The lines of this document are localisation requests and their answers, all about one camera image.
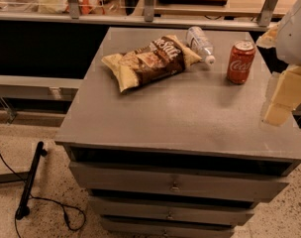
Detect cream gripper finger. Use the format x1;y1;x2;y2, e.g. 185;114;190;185
256;25;278;49
261;64;301;126

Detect top grey drawer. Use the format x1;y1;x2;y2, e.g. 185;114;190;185
69;162;288;202

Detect black floor cable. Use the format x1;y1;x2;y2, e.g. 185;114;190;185
0;138;87;238

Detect grey side bench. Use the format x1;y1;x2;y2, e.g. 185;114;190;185
0;75;82;101

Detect clear plastic water bottle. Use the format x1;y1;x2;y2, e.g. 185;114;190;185
186;26;216;65

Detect middle grey drawer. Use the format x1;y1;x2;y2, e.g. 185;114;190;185
88;196;253;226

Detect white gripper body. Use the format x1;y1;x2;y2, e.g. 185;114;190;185
276;0;301;65

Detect brown yellow chip bag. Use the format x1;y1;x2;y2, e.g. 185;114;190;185
102;35;201;92

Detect red coke can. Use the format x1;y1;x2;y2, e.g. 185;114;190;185
227;40;255;84

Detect grey drawer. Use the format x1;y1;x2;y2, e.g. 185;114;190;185
88;196;253;226
69;162;288;202
101;216;234;238

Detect black stand leg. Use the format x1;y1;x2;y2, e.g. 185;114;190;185
15;142;48;220

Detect grey metal railing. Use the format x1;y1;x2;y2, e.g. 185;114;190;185
0;0;290;31

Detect bottom grey drawer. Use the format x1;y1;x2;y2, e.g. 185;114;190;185
101;216;234;238

